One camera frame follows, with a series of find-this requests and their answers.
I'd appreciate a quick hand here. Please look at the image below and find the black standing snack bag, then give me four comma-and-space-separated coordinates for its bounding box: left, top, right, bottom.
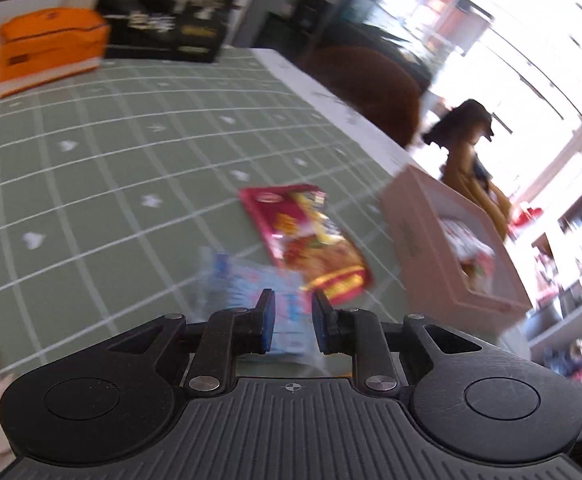
96, 0, 244, 64

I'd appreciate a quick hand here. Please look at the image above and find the red spicy snack packet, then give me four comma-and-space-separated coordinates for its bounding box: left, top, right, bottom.
238, 185, 374, 305

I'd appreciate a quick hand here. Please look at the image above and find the brown chair back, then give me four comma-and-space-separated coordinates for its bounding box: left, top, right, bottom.
301, 45, 422, 148

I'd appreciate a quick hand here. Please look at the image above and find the brown plush toy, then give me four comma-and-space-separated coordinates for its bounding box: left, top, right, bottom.
441, 140, 514, 241

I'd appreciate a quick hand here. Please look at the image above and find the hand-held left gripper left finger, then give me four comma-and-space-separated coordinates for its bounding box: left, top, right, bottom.
106, 288, 277, 398

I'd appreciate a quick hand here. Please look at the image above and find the black framed fish tank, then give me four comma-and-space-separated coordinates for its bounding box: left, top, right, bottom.
321, 0, 492, 91

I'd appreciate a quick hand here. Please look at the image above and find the white red snack packet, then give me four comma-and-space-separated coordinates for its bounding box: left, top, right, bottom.
438, 215, 497, 291

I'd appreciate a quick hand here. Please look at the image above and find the red stand fan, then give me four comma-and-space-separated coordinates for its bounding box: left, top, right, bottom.
508, 205, 544, 228

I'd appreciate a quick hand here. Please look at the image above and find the black water dispenser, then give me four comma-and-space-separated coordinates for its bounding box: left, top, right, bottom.
266, 0, 332, 53

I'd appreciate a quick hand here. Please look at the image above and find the pink cardboard box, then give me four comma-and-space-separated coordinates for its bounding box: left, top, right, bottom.
381, 165, 534, 318

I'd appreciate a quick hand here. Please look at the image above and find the orange white box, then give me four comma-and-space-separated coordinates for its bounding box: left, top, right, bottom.
0, 6, 112, 100

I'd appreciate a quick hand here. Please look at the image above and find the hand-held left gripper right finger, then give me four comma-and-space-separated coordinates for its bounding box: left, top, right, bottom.
311, 291, 484, 400

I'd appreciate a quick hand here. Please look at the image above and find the blue white snack packet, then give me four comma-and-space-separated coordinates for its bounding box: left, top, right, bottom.
196, 250, 322, 366

